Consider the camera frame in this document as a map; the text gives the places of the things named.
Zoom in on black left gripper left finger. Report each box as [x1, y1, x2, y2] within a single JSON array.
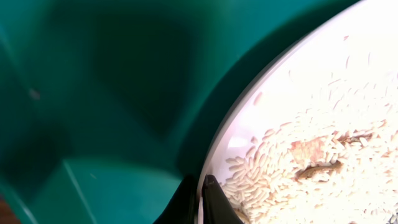
[[154, 175, 198, 224]]

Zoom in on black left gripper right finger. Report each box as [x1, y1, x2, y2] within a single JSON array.
[[201, 175, 243, 224]]

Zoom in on pink plate with food scraps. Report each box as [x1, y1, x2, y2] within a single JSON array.
[[198, 1, 397, 223]]

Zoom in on teal serving tray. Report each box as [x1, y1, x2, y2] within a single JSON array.
[[1, 0, 351, 223]]

